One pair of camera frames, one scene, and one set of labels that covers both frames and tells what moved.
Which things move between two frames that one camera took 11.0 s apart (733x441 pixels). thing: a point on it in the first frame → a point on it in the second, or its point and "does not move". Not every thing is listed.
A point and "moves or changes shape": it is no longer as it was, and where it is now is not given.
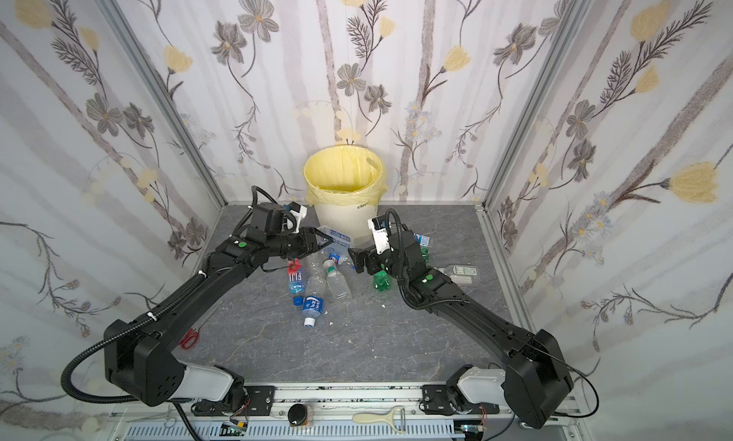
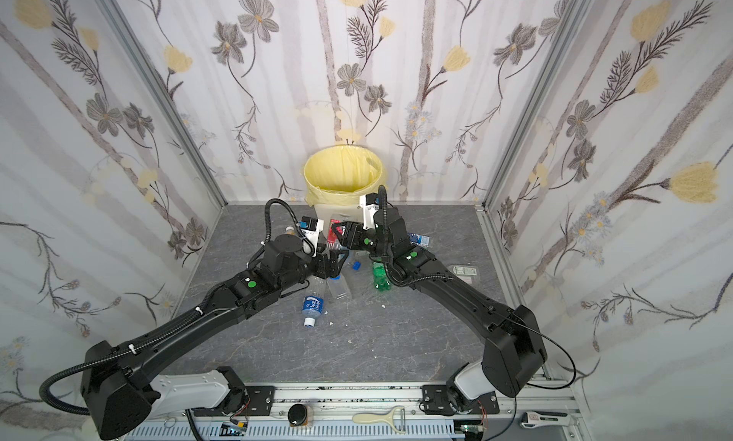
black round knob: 297,414 does not move
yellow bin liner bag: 344,176 does not move
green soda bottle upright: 382,281 does not move
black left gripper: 301,241 → 325,258
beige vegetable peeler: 370,418 does not move
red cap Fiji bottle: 296,283 moves or changes shape
